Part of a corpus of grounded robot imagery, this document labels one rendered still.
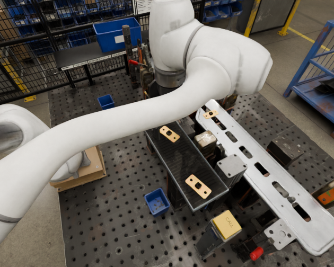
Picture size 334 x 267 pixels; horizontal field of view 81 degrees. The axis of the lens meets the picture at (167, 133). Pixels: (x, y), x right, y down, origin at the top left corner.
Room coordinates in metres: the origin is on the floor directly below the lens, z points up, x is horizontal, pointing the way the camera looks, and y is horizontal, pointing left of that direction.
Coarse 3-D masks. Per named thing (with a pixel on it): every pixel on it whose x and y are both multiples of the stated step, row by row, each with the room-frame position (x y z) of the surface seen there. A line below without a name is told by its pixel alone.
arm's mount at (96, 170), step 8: (88, 152) 0.57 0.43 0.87; (96, 152) 0.58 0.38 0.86; (96, 160) 0.55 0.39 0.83; (80, 168) 0.50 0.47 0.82; (88, 168) 0.51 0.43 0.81; (96, 168) 0.52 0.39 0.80; (104, 168) 0.56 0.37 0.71; (72, 176) 0.47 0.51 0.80; (80, 176) 0.47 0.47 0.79; (88, 176) 0.49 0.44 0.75; (96, 176) 0.50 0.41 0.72; (104, 176) 0.51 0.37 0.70; (56, 184) 0.43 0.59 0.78; (64, 184) 0.44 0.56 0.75; (72, 184) 0.45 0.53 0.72; (80, 184) 0.46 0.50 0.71
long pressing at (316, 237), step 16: (224, 112) 0.75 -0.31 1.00; (208, 128) 0.64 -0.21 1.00; (240, 128) 0.64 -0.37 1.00; (224, 144) 0.54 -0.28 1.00; (240, 144) 0.54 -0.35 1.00; (256, 144) 0.54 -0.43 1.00; (256, 160) 0.45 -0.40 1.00; (272, 160) 0.45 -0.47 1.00; (256, 176) 0.37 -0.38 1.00; (272, 176) 0.37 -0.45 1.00; (288, 176) 0.37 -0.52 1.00; (256, 192) 0.30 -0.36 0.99; (272, 192) 0.30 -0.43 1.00; (288, 192) 0.30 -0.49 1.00; (304, 192) 0.30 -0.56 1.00; (272, 208) 0.24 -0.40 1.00; (288, 208) 0.24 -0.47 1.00; (304, 208) 0.24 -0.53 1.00; (320, 208) 0.24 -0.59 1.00; (288, 224) 0.18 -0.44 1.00; (304, 224) 0.18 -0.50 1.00; (320, 224) 0.18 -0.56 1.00; (304, 240) 0.13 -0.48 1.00; (320, 240) 0.13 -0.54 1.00
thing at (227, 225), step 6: (228, 210) 0.18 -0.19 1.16; (222, 216) 0.17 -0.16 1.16; (228, 216) 0.17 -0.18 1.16; (216, 222) 0.15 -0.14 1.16; (222, 222) 0.15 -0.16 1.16; (228, 222) 0.15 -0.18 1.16; (234, 222) 0.15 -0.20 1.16; (222, 228) 0.13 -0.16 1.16; (228, 228) 0.13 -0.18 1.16; (234, 228) 0.13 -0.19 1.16; (240, 228) 0.13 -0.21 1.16; (222, 234) 0.12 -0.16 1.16; (228, 234) 0.12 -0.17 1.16
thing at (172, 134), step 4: (164, 128) 0.50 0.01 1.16; (168, 128) 0.50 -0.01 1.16; (160, 132) 0.48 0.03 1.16; (164, 132) 0.48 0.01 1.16; (168, 132) 0.48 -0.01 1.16; (172, 132) 0.48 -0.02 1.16; (168, 136) 0.46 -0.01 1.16; (172, 136) 0.46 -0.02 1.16; (176, 136) 0.46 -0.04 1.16; (172, 140) 0.44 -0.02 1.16
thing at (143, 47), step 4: (144, 44) 1.08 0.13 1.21; (148, 44) 1.08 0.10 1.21; (140, 48) 1.05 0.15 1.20; (144, 48) 1.05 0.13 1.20; (144, 52) 1.06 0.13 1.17; (144, 56) 1.08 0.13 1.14; (148, 56) 1.06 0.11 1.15; (148, 60) 1.06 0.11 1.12; (148, 64) 1.06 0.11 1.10; (148, 68) 1.06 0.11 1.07
